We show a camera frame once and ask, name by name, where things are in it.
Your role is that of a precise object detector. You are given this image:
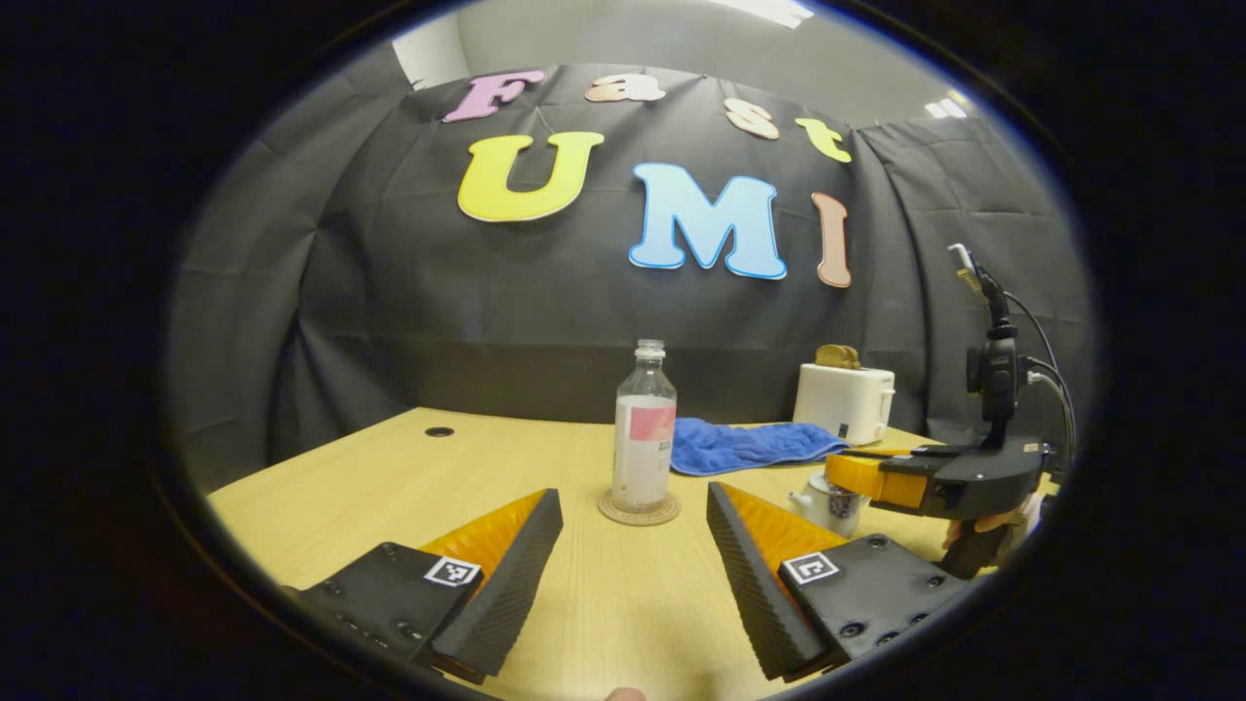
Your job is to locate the black backdrop cloth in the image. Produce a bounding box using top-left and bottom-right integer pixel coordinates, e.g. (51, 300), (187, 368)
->
(165, 44), (1097, 488)

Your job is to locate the round wooden coaster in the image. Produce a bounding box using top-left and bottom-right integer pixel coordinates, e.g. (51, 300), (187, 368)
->
(597, 490), (683, 529)

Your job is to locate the long ceiling light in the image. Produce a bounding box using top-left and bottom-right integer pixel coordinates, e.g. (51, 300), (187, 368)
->
(715, 0), (815, 26)

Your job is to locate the white blue patterned teacup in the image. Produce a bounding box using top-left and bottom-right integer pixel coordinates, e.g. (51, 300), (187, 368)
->
(787, 472), (871, 540)

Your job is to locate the white toaster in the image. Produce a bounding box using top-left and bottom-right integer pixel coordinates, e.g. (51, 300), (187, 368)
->
(792, 361), (898, 448)

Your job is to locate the clear plastic water bottle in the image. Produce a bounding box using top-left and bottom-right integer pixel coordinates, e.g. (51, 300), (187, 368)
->
(612, 339), (679, 515)

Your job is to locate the blue towel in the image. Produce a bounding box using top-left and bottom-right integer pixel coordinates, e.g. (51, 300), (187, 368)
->
(671, 417), (851, 478)

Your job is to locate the black cable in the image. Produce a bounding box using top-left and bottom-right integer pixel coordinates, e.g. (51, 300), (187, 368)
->
(1003, 290), (1062, 376)
(1020, 356), (1079, 473)

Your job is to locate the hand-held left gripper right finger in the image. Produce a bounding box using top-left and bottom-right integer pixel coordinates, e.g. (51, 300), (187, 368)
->
(705, 481), (974, 683)

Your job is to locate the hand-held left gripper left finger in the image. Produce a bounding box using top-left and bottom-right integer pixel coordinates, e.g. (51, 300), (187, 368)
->
(282, 488), (566, 683)

